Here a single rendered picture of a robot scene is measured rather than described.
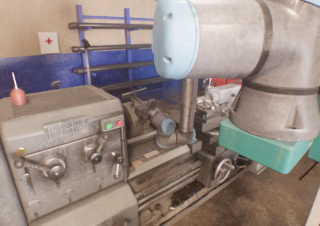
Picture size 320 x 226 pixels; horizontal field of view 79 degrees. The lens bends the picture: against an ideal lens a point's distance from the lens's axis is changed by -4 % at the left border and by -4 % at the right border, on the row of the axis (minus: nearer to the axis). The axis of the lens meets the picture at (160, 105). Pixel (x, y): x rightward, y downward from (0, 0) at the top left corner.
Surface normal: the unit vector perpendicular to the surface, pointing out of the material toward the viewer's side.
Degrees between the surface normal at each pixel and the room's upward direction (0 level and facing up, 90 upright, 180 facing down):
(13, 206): 90
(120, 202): 32
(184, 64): 122
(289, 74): 90
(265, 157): 90
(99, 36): 90
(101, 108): 45
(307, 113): 70
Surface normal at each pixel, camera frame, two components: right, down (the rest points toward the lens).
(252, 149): -0.76, 0.22
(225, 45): 0.09, 0.42
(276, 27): 0.08, 0.04
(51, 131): 0.62, 0.26
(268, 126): -0.51, -0.06
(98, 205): 0.32, -0.66
